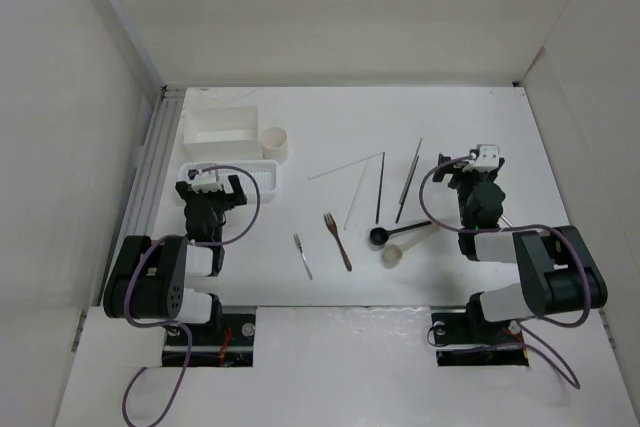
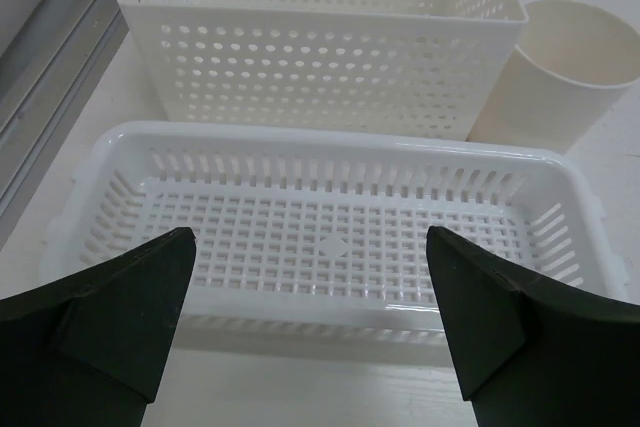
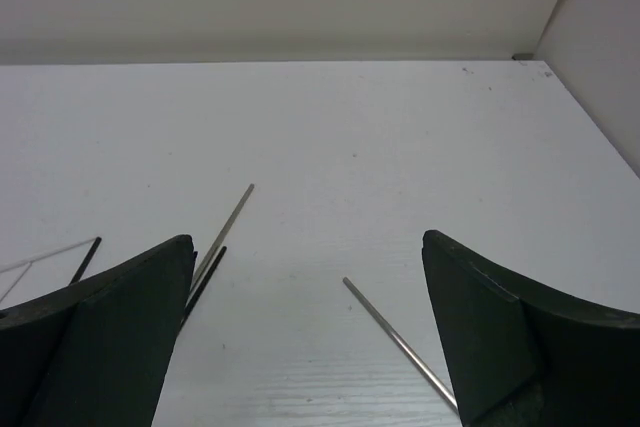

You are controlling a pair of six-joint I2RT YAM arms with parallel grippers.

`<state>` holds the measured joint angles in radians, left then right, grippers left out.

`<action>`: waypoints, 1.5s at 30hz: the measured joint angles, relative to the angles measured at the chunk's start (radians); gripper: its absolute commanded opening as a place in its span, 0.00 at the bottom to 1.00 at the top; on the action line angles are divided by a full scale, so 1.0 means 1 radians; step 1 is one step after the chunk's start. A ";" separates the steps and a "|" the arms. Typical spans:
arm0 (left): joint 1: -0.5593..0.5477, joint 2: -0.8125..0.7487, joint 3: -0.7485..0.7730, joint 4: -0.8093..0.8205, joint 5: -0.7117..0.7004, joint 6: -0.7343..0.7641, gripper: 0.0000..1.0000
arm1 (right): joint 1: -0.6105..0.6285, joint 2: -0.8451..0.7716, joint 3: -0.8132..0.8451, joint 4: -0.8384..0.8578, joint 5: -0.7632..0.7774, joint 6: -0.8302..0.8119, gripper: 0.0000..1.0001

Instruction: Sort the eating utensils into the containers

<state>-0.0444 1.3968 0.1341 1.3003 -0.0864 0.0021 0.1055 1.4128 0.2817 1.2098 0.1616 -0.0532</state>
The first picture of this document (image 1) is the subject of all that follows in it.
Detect silver metal chopstick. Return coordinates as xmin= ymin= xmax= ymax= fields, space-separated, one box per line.
xmin=399 ymin=137 xmax=424 ymax=205

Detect black thin chopstick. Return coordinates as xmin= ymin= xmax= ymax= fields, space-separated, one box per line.
xmin=395 ymin=154 xmax=419 ymax=224

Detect white chopstick long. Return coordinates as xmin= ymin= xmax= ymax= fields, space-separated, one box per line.
xmin=307 ymin=151 xmax=385 ymax=181

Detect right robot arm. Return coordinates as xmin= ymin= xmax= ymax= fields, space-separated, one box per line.
xmin=419 ymin=145 xmax=609 ymax=341

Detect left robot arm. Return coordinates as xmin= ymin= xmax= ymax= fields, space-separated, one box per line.
xmin=102 ymin=167 xmax=248 ymax=344

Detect white perforated flat tray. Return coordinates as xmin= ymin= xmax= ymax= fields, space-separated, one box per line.
xmin=176 ymin=160 xmax=278 ymax=204

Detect white perforated square box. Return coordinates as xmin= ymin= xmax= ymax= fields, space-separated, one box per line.
xmin=183 ymin=106 xmax=263 ymax=161

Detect cream cylindrical cup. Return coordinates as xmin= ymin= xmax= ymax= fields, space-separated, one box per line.
xmin=259 ymin=127 xmax=289 ymax=164

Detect black spoon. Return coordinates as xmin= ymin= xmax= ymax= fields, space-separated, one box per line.
xmin=369 ymin=221 xmax=432 ymax=248

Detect brown wooden fork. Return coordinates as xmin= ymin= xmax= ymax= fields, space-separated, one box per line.
xmin=323 ymin=212 xmax=353 ymax=272

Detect cream spoon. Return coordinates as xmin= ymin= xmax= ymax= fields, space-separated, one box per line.
xmin=381 ymin=225 xmax=439 ymax=268

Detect small silver fork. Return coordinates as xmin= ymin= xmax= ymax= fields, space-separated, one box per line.
xmin=293 ymin=233 xmax=313 ymax=281

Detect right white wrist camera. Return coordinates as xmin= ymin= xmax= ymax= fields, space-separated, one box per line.
xmin=465 ymin=144 xmax=501 ymax=172

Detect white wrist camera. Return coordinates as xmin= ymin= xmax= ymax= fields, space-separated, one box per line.
xmin=187 ymin=169 xmax=223 ymax=193
xmin=465 ymin=144 xmax=501 ymax=172

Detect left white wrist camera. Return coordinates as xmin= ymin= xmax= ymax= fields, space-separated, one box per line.
xmin=187 ymin=169 xmax=223 ymax=193

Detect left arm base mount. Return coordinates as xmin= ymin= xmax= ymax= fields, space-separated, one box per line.
xmin=161 ymin=307 xmax=257 ymax=368

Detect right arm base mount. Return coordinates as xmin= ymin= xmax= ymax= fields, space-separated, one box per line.
xmin=427 ymin=311 xmax=529 ymax=367

